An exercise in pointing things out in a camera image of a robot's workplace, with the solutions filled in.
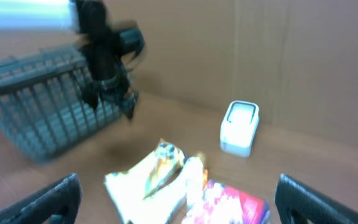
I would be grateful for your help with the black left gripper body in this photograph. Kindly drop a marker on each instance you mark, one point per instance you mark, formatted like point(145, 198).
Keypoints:
point(119, 92)

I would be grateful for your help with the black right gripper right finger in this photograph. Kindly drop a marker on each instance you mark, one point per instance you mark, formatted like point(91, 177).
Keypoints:
point(297, 202)

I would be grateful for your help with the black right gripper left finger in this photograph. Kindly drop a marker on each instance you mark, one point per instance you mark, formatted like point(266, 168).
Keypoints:
point(57, 202)

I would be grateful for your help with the cream snack bag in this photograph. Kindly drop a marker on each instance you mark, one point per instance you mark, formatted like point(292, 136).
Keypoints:
point(128, 188)

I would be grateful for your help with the red purple tissue pack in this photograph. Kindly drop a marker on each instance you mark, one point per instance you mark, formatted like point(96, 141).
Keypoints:
point(223, 204)

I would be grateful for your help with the small orange candy pack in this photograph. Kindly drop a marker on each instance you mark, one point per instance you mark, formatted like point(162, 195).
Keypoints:
point(205, 178)

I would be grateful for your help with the white cream tube gold cap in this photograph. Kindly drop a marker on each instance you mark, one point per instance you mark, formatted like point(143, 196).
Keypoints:
point(160, 207)

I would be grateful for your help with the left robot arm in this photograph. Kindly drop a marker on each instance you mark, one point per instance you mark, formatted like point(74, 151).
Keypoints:
point(103, 45)

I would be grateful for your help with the grey plastic shopping basket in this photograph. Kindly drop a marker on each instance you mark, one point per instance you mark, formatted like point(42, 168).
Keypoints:
point(41, 111)

